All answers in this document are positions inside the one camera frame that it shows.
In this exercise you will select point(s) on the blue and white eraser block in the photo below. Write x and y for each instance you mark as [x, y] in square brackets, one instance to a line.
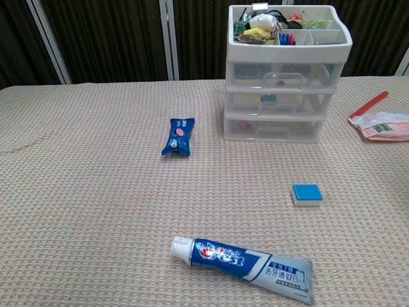
[306, 192]

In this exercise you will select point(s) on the clear drawer with red item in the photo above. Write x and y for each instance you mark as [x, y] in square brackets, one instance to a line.
[297, 129]

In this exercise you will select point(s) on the white drawer organizer box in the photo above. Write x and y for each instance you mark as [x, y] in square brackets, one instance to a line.
[287, 52]

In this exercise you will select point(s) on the small blue Pepsi snack pack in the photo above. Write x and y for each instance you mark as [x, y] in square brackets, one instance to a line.
[179, 137]

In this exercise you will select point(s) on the blue silver toothpaste tube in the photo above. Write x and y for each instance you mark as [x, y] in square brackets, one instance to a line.
[243, 260]

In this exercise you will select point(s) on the beige woven tablecloth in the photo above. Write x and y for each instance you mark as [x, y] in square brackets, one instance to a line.
[96, 192]

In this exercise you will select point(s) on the colourful candy wrappers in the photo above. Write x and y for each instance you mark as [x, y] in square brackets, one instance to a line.
[252, 39]

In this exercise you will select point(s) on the yellow wrapped item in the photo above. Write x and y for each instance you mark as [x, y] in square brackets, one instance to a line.
[255, 32]

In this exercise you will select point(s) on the green circuit board piece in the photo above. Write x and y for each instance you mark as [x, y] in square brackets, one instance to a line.
[241, 25]

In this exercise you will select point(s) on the stack of coloured clips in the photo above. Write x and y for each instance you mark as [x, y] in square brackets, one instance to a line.
[287, 38]

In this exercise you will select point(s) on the crumpled white tissue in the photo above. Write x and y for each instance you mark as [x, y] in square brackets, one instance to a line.
[262, 21]

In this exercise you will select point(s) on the black pleated curtain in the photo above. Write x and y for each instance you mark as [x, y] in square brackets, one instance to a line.
[112, 38]

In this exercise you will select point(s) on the black looped band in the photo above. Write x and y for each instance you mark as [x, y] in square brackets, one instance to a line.
[276, 13]

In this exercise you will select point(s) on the orange red small item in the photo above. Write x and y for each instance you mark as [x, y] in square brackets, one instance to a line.
[295, 16]

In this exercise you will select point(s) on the green blue small pack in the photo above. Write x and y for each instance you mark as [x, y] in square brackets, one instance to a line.
[314, 24]

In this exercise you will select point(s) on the red flat stick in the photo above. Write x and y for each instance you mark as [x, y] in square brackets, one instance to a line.
[369, 104]

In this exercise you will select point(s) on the pink white plastic pouch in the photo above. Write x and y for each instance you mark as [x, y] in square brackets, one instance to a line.
[383, 128]

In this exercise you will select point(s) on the grey metal frame post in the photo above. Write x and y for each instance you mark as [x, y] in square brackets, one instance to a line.
[403, 64]
[169, 41]
[48, 41]

